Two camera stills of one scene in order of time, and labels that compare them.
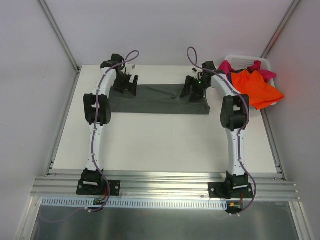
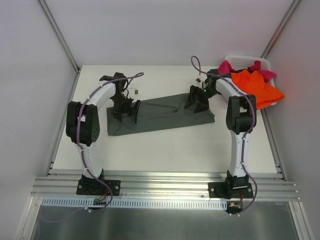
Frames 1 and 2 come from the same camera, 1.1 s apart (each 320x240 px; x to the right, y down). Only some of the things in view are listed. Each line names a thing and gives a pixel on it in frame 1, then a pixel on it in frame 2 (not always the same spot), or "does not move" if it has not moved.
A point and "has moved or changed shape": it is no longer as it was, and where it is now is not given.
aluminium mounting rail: x=266 y=186 does not move
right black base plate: x=228 y=190 does not move
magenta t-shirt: x=225 y=67 does not move
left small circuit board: x=96 y=201 does not move
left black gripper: x=124 y=81 -> x=126 y=108
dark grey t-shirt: x=160 y=98 has moved or changed shape
